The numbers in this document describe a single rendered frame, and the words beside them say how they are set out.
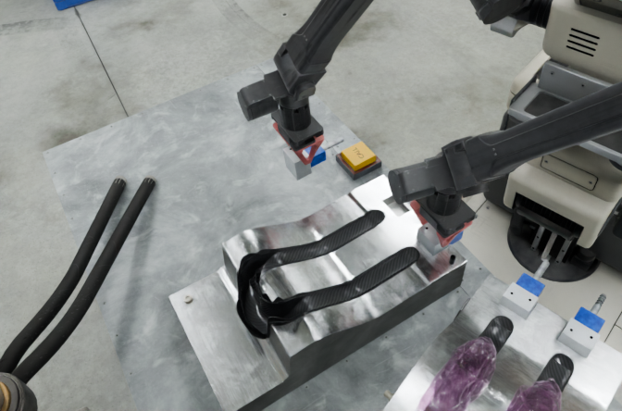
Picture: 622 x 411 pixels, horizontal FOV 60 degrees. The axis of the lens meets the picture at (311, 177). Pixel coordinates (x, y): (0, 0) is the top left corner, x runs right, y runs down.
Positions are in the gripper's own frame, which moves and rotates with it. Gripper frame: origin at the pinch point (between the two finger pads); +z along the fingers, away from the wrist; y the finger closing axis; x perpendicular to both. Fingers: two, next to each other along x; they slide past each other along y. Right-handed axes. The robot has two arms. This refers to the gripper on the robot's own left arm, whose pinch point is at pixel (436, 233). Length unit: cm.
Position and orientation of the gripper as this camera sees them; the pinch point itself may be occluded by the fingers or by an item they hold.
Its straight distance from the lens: 104.9
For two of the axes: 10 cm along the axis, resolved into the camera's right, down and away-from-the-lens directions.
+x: 8.5, -4.2, 3.2
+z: 0.4, 6.6, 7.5
